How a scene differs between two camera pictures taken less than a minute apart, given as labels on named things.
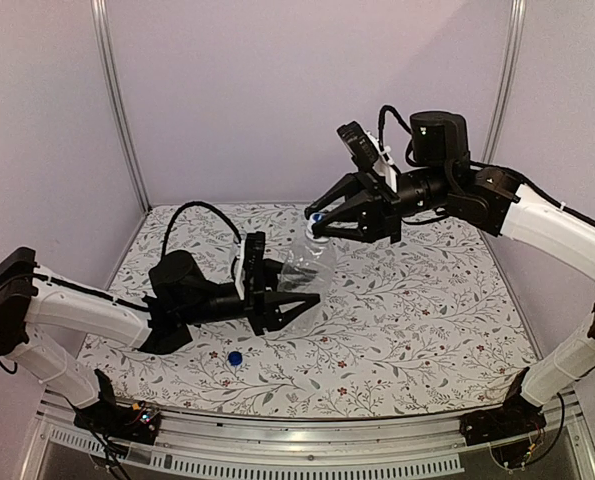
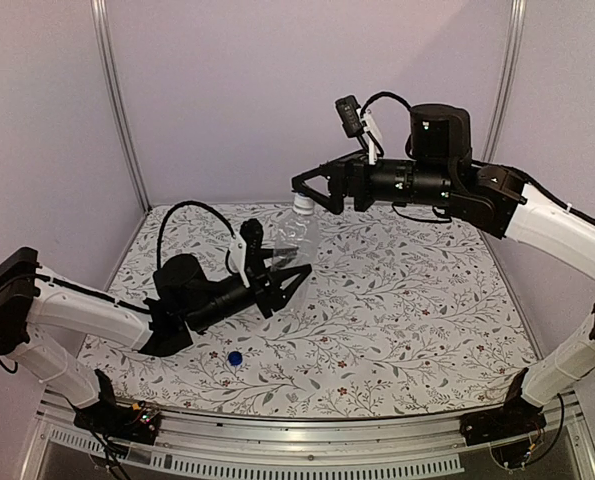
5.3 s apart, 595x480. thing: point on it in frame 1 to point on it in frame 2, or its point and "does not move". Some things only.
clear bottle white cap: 308,267 to 298,243
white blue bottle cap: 314,218 to 302,204
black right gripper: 378,207 to 354,163
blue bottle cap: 235,358 does not move
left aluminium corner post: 100,13 does not move
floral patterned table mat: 424,326 does not move
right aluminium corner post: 508,84 does not move
